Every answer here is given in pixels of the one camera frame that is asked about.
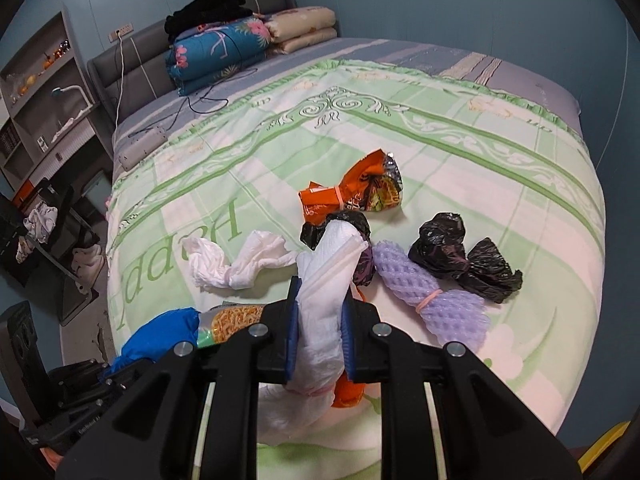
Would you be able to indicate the beige folded quilt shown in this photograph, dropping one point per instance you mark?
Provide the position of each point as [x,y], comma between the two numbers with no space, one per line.
[300,19]
[305,41]

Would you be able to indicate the white plastic bundle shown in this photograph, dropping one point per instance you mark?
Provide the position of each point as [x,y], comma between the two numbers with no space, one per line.
[320,305]

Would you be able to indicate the white plastic bag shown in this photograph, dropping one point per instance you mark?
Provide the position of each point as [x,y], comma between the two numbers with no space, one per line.
[215,260]

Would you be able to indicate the yellow object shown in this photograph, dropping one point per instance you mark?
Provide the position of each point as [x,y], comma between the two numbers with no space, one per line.
[602,447]

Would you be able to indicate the orange snack wrapper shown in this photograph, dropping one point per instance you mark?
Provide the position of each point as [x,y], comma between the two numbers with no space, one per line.
[360,185]

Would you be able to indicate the purple foam net sleeve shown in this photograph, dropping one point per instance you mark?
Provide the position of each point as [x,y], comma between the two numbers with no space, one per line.
[430,285]

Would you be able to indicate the green printed blanket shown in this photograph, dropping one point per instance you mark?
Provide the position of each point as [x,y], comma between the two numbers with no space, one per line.
[450,160]

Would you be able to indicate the black chair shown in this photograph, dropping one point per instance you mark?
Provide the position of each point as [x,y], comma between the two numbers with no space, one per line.
[60,200]

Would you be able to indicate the black device with round holes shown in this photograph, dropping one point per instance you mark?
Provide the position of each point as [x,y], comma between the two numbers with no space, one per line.
[22,350]

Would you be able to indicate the white wall socket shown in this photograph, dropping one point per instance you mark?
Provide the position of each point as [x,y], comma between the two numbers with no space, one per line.
[121,31]

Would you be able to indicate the grey shelf unit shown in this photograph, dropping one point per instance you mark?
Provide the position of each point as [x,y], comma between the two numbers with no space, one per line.
[47,97]

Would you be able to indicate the black folded cloth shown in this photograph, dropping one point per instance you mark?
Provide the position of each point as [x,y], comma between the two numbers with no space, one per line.
[210,10]

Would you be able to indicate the white cloth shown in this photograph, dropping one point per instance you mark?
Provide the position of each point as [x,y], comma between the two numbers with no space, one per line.
[90,262]
[40,220]

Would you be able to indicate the blue grey striped bed sheet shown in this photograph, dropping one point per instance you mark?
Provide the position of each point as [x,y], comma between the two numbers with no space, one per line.
[400,55]

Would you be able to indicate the grey power strip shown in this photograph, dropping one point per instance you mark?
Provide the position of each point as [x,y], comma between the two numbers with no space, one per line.
[145,142]

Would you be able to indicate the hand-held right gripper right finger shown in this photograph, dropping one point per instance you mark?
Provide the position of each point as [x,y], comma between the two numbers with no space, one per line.
[347,350]

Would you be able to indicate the orange plastic wrapper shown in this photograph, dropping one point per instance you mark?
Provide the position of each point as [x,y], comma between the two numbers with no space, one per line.
[347,395]

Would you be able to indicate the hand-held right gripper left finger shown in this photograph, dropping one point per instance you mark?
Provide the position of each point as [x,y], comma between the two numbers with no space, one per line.
[291,350]

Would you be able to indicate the black plastic bag purple print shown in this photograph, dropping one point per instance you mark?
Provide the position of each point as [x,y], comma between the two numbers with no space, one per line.
[350,222]

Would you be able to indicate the blue bag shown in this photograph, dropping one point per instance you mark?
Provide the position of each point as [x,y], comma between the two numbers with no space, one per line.
[155,335]

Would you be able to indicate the blue pillow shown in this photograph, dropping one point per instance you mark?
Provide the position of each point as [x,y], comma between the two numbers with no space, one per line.
[210,55]

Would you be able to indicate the white desk lamp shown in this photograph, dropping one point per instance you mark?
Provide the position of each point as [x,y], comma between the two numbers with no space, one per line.
[70,91]

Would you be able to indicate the grey padded headboard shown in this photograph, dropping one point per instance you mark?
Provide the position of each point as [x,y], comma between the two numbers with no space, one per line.
[145,55]

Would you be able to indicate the noodle print packet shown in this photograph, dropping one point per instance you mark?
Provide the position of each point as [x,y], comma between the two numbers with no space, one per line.
[230,322]

